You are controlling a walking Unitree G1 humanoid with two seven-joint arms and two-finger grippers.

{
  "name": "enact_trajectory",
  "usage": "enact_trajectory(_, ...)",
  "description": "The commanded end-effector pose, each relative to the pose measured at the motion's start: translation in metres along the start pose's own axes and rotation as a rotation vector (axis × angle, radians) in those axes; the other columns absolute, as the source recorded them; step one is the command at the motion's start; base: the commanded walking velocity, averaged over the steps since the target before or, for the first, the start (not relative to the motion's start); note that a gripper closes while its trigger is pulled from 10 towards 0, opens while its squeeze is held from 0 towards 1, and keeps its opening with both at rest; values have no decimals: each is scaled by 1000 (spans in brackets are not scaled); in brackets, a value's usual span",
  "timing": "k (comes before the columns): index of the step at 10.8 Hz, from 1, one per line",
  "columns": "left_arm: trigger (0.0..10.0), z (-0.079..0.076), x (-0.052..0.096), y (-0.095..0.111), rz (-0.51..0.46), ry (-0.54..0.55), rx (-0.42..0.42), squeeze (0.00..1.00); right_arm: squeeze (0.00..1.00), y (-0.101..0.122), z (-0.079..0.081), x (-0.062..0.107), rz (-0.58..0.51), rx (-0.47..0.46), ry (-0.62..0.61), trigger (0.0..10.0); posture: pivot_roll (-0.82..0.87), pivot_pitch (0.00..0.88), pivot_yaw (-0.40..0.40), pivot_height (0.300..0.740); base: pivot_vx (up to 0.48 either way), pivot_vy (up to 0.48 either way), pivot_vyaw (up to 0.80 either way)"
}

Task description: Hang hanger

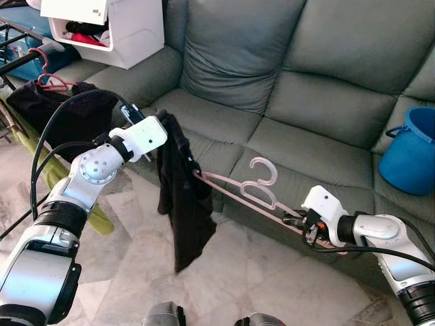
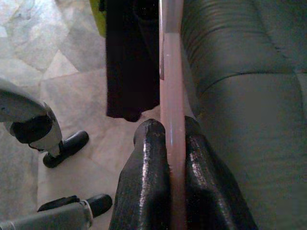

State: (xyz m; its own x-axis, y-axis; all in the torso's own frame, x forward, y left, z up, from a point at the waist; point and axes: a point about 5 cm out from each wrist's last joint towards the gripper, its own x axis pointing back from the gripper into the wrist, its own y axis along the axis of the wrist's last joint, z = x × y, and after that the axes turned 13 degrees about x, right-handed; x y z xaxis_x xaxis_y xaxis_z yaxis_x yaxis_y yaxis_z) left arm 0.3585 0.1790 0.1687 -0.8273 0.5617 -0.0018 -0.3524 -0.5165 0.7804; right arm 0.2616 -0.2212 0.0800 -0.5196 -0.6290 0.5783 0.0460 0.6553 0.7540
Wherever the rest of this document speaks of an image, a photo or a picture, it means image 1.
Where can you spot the black garment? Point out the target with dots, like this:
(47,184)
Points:
(61,119)
(183,210)

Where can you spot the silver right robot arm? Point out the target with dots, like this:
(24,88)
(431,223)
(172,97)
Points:
(380,231)

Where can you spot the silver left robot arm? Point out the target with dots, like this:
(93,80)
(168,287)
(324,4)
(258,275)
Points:
(95,170)

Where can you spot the blue plastic bucket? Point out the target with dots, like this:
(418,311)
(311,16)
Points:
(408,163)

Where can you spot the grey-green leather sofa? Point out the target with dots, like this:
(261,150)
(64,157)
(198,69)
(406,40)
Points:
(326,102)

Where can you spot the grey left robot leg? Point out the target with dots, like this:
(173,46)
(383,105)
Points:
(163,316)

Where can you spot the lime green garment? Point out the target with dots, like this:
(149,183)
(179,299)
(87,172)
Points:
(100,221)

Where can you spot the white plastic storage bin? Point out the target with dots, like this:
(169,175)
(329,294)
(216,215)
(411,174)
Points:
(136,34)

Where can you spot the black drying rack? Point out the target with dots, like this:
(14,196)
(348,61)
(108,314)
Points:
(17,62)

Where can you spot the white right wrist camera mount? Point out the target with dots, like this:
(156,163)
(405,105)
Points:
(323,204)

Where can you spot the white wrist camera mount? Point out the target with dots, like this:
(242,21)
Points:
(323,204)
(143,136)

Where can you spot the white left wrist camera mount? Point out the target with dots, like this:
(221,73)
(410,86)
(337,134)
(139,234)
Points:
(143,136)

